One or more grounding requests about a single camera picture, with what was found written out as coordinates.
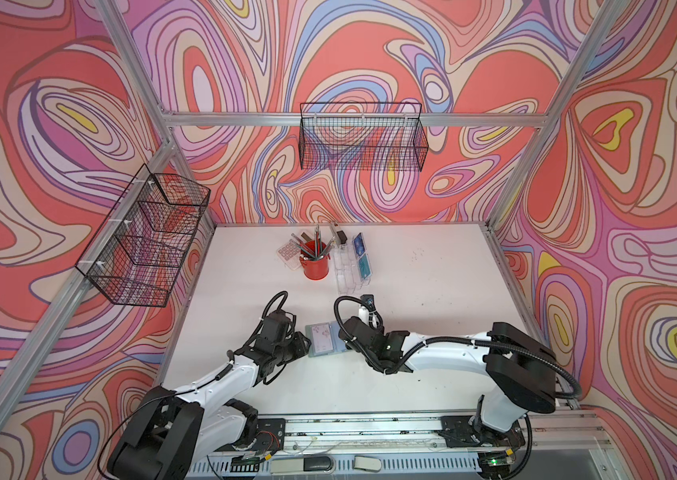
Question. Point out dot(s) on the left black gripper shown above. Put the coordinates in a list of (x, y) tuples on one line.
[(301, 348)]

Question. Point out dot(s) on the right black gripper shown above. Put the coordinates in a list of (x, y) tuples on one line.
[(381, 329)]

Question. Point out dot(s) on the mint green card wallet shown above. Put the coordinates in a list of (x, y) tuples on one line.
[(324, 339)]

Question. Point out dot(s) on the clear acrylic card holder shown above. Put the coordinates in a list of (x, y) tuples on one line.
[(346, 270)]

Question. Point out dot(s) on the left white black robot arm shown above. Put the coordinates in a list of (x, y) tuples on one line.
[(194, 408)]

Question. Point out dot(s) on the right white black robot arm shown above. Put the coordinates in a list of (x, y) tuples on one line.
[(526, 374)]

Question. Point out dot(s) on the blue VIP card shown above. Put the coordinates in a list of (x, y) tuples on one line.
[(359, 245)]

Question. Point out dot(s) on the red pen cup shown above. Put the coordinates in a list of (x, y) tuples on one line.
[(315, 268)]

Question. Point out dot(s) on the pink calculator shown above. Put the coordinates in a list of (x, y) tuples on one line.
[(290, 254)]

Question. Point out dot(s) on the left black wire basket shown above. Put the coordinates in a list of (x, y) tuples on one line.
[(137, 254)]

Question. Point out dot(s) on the black wire basket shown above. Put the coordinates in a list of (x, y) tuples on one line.
[(137, 254), (362, 135)]

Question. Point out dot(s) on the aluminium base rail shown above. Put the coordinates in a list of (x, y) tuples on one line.
[(238, 444)]

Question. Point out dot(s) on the back black wire basket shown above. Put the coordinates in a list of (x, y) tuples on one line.
[(362, 135)]

